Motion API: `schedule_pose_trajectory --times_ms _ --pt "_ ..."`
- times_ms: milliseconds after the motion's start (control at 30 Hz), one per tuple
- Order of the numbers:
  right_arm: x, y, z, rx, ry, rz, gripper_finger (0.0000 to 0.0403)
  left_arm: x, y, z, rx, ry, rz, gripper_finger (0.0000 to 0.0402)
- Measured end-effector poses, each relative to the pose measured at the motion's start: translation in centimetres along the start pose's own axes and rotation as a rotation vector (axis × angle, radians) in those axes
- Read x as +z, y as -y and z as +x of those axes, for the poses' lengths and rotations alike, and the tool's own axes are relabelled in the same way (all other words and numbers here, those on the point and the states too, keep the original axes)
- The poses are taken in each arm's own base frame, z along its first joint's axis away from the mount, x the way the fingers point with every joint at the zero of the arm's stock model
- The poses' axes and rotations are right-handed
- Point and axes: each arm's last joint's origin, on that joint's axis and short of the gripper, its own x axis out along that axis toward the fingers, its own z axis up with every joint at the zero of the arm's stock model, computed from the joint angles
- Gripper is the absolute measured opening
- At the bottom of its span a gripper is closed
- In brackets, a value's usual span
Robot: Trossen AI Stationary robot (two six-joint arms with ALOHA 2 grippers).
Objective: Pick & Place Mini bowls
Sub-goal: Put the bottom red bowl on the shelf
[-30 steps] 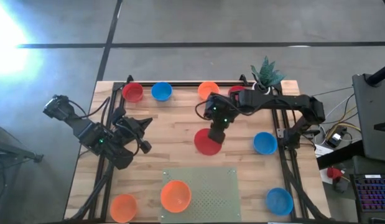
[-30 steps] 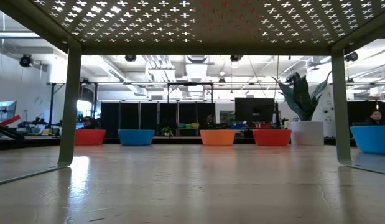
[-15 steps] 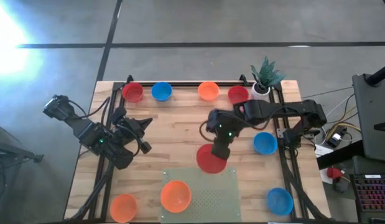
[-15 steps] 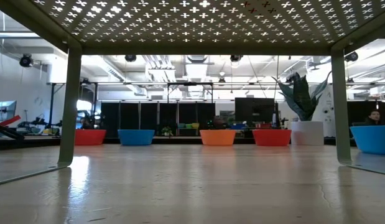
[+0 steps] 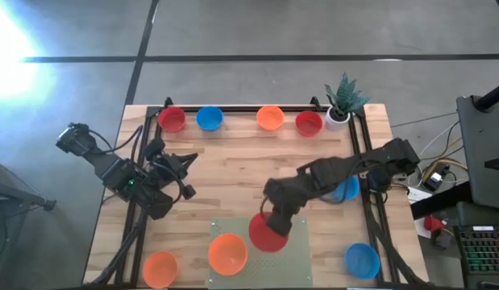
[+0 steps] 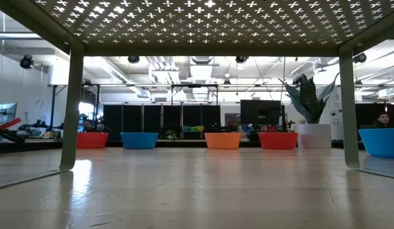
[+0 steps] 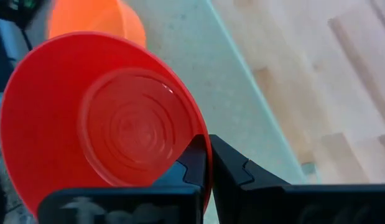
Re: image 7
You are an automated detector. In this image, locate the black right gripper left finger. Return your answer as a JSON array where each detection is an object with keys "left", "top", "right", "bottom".
[{"left": 38, "top": 133, "right": 213, "bottom": 224}]

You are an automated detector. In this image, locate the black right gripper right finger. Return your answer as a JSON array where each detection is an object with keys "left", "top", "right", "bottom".
[{"left": 210, "top": 134, "right": 385, "bottom": 224}]

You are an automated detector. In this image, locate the red plastic mini bowl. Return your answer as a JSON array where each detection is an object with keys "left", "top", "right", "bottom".
[{"left": 0, "top": 30, "right": 213, "bottom": 218}]

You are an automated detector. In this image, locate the orange plastic mini bowl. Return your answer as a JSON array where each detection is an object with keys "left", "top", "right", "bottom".
[{"left": 48, "top": 0, "right": 147, "bottom": 49}]

